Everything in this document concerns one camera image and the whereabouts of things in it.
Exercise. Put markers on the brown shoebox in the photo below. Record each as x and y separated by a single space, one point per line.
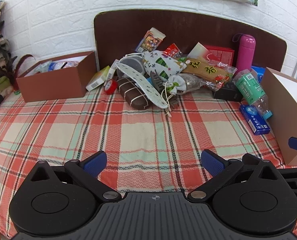
56 85

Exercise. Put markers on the black box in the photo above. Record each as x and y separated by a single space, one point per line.
226 93

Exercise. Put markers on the blue box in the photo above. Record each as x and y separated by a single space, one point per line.
253 120

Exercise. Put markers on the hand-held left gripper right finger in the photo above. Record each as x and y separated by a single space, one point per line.
212 163

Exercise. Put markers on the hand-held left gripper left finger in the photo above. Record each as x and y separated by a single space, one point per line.
96 163

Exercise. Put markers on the red snack packet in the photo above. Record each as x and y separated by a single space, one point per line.
172 50

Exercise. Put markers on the white dotted insole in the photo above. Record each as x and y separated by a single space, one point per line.
143 85

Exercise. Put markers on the brown wooden headboard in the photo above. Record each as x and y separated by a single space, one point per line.
188 30

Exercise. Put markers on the green medicine box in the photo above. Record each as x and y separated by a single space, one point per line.
102 72

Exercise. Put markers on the cardboard box right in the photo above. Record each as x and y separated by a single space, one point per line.
281 120

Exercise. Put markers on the red tape roll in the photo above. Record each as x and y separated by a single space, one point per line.
111 87

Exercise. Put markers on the red flat box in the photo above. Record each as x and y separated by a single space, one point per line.
221 53

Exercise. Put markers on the brown white-striped case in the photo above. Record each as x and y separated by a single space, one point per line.
133 96

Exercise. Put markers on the blue packet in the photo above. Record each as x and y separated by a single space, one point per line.
259 72

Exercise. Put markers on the white red envelope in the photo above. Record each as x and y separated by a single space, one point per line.
198 51

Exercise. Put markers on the plaid bed sheet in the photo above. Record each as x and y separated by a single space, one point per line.
138 135

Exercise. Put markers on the clear round plastic container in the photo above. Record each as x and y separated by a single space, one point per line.
132 63

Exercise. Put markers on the dark hair claw clip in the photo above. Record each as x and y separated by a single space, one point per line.
157 82

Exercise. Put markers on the clear plastic bag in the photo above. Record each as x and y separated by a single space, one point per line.
42 67

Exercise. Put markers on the small red green object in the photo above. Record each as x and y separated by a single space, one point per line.
16 90

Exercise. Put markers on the clear bag of grey filling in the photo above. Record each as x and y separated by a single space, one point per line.
192 81

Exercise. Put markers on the colourful card game box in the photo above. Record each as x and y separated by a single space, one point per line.
148 42

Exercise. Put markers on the pink thermos bottle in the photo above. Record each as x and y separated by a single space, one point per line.
246 55

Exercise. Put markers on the snack bag with characters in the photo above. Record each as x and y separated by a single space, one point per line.
206 71

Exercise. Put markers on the white barcode medicine box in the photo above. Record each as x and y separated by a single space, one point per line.
96 85

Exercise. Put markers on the green-label plastic water bottle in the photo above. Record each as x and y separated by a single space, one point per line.
251 90

